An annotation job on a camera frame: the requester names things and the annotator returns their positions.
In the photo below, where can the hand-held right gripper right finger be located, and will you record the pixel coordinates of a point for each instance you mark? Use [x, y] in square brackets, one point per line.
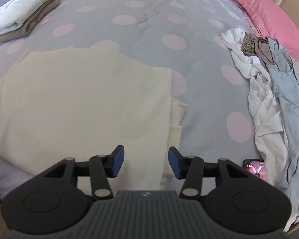
[175, 163]

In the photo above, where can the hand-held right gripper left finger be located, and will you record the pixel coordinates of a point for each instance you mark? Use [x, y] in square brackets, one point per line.
[118, 160]

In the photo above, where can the cream sweater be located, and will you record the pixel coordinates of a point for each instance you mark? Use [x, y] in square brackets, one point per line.
[84, 99]

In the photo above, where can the black smartphone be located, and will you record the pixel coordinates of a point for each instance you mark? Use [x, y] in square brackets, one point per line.
[255, 168]

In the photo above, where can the white crinkled garment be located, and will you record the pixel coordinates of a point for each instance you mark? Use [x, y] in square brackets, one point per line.
[261, 109]

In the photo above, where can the blue-grey garment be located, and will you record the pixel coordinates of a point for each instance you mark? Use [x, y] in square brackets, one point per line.
[291, 104]

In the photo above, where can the grey pink polka dot bed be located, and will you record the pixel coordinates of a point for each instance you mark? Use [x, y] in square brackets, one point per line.
[144, 17]

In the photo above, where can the folded beige garment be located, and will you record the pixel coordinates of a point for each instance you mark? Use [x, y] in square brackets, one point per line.
[37, 20]

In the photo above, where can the pink pillow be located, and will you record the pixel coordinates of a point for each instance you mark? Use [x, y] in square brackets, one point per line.
[269, 20]

